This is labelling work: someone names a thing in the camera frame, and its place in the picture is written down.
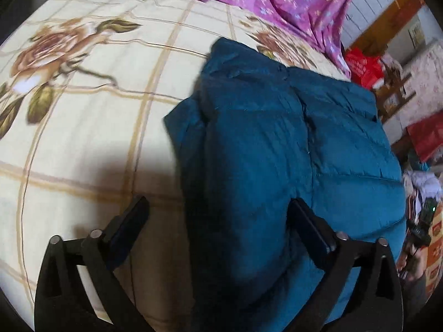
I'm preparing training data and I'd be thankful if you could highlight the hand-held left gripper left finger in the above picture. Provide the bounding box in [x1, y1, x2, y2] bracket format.
[34, 196, 151, 307]

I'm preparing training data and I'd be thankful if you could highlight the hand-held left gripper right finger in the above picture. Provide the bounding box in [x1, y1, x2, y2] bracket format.
[286, 198, 404, 307]

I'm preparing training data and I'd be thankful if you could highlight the teal padded jacket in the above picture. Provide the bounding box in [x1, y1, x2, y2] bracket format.
[163, 37, 407, 332]

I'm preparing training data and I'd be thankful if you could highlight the pile of bags and clothes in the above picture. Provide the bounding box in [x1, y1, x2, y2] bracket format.
[401, 152, 443, 215]

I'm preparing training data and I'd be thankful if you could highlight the person's right hand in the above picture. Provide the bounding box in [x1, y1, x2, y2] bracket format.
[397, 243, 428, 284]

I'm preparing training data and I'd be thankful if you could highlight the cream floral bed sheet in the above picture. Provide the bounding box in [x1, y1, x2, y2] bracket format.
[0, 0, 351, 332]

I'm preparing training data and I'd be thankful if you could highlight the wooden chair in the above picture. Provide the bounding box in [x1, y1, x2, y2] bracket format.
[375, 72, 418, 122]

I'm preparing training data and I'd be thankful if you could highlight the red plastic bag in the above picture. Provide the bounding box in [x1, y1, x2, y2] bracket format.
[344, 46, 385, 89]

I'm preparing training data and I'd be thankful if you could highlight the brown wooden wall trim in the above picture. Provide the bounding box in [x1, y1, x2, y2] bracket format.
[360, 0, 427, 63]

